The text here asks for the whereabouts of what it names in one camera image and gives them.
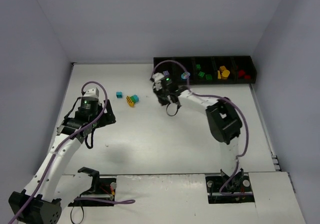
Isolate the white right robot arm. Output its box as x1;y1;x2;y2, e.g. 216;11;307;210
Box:
150;73;242;177

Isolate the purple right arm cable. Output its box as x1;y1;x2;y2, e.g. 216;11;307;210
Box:
151;59;251;194

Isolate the teal square lego brick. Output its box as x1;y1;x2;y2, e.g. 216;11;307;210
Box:
116;91;123;98

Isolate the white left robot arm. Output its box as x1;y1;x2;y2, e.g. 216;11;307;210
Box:
8;96;116;224

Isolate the red arch lego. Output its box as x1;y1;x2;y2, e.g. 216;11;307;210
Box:
238;70;246;78

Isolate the purple square lego brick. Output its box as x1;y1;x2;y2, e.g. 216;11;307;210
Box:
163;70;170;76

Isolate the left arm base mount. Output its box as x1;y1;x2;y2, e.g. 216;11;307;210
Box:
67;166;118;224

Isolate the green square lego brick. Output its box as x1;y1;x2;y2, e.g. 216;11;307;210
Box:
130;96;137;103

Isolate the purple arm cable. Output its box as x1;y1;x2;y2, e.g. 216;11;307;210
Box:
151;59;251;194
7;80;136;224

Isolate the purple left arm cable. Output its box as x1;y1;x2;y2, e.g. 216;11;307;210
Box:
7;80;136;224

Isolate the green curved lego brick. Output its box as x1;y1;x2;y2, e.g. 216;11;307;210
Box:
205;74;212;80

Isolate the black container row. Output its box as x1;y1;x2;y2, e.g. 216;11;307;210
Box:
153;55;257;85

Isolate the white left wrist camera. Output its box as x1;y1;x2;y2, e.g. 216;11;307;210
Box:
82;87;100;99

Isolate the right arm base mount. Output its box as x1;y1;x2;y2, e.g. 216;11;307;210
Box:
205;168;255;204

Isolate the yellow 2x4 lego brick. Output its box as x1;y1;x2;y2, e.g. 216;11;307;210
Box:
217;70;222;79

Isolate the yellow black striped lego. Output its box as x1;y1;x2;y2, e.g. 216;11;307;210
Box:
126;96;135;107

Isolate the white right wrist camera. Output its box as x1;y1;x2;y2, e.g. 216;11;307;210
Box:
150;72;165;91

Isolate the green slope lego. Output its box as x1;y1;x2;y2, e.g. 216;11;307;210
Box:
198;71;205;79

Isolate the teal oval lego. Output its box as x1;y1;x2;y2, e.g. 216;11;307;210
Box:
180;72;191;80

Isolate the yellow butterfly oval lego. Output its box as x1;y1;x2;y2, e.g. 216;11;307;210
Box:
220;69;230;80

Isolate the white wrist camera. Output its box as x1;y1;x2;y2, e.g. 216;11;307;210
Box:
150;72;165;91
82;87;100;99

